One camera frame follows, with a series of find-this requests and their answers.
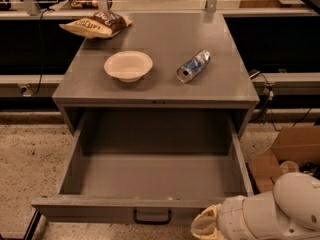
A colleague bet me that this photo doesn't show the grey top drawer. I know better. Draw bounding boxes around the grey top drawer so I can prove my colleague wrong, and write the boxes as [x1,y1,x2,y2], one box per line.
[32,108,254,224]

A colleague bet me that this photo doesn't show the yellow brown chip bag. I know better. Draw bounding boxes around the yellow brown chip bag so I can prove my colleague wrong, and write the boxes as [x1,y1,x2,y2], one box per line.
[59,11,132,39]

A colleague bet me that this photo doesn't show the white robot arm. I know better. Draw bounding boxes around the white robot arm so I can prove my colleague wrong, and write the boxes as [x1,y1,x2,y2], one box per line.
[191,172,320,240]

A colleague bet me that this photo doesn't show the black cables on right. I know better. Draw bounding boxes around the black cables on right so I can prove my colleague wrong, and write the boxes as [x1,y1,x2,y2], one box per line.
[248,69,314,132]

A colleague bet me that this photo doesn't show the crushed silver blue can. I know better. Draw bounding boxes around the crushed silver blue can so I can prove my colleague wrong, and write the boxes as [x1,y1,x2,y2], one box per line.
[177,49,211,83]

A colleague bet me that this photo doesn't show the black drawer handle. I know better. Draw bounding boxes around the black drawer handle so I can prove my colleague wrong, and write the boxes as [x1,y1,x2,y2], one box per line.
[132,209,172,225]

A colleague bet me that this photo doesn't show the dark bottles in box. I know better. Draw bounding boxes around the dark bottles in box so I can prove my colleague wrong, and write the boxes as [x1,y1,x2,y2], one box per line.
[299,162,320,180]

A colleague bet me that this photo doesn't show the black cable on left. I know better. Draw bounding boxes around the black cable on left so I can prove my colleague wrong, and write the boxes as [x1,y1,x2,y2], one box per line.
[31,7,56,97]

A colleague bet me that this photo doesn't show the open cardboard box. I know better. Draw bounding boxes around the open cardboard box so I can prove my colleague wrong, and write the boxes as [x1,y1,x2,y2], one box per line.
[248,126,320,193]

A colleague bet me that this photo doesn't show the grey metal cabinet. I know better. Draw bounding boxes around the grey metal cabinet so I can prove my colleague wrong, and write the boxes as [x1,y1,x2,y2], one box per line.
[53,12,258,134]

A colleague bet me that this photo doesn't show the clear glass in box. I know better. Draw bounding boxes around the clear glass in box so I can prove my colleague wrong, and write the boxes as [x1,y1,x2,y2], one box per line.
[280,160,299,174]

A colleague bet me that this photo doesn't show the white paper bowl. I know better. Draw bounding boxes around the white paper bowl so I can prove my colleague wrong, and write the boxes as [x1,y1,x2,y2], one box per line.
[104,51,153,83]

